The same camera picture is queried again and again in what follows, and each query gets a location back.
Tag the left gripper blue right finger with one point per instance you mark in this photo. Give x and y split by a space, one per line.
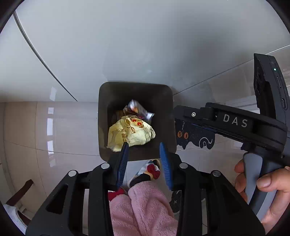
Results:
227 212

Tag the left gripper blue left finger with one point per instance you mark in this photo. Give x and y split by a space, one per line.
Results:
62 211

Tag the cream yellow plastic bag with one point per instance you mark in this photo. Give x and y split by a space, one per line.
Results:
129 129

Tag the black trash bin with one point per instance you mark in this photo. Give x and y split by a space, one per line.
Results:
137 113

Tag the right hand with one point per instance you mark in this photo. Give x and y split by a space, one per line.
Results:
277 180

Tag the left red patterned slipper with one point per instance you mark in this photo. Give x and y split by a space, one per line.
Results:
113 194

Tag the red patterned slipper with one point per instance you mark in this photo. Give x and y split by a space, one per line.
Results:
113 194
148 172

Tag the pink fleece trouser legs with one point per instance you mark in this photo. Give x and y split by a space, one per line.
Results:
144 210

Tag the right red patterned slipper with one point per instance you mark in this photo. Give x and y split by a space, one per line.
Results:
148 172

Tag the black cat floor mat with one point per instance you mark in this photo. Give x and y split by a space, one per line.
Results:
187 132

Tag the white cabinet door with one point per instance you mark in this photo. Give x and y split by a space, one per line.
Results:
65 50

